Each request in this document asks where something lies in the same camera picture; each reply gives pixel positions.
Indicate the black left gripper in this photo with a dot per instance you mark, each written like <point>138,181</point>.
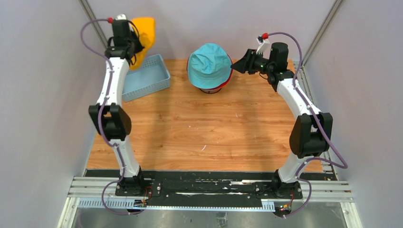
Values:
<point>139,48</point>

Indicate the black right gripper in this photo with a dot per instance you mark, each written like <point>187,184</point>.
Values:
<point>246,63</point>

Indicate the yellow bucket hat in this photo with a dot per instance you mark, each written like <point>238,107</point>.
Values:
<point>146,29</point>

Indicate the teal bucket hat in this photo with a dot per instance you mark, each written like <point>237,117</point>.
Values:
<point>209,49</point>

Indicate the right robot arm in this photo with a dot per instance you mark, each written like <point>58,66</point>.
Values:
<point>312,128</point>

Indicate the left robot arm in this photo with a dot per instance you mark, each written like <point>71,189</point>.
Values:
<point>108,116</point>

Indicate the teal plastic basket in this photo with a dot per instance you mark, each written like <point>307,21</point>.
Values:
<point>153,76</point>

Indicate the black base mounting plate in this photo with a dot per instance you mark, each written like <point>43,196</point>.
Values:
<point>187,189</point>

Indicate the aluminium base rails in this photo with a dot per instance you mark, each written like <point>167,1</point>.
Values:
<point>325,203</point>

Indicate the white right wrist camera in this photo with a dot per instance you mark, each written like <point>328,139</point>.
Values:
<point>264,44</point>

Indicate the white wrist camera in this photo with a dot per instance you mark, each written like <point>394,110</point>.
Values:
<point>121,17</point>
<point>264,44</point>

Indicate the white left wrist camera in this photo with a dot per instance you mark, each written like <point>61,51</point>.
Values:
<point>121,17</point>

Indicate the left aluminium corner rail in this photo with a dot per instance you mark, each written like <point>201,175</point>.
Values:
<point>91,16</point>

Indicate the aluminium corner frame rail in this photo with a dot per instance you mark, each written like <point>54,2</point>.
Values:
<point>304,75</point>

